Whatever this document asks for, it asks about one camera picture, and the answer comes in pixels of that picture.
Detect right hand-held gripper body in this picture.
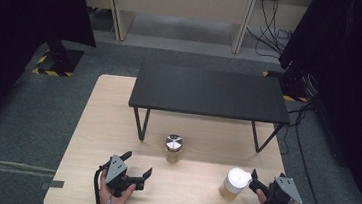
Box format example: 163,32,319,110
266,171,307,204

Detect person's left hand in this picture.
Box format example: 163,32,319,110
97,169,138,204

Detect black curtain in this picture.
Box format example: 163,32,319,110
0,0,101,159
264,0,362,204

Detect stand base with striped tape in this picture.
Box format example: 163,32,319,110
30,36,86,79
259,58,322,105

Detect black floor cable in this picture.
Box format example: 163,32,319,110
273,98,340,204

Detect black shelf riser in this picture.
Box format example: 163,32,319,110
124,60,296,156

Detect jar with white lid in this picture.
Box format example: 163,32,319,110
218,165,254,203

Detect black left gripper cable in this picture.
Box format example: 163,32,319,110
91,163,111,204

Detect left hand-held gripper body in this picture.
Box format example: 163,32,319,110
95,152,148,201

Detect glass jar with silver lid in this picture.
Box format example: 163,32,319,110
163,133,185,165

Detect black cables at socket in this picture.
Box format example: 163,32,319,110
243,0,297,60

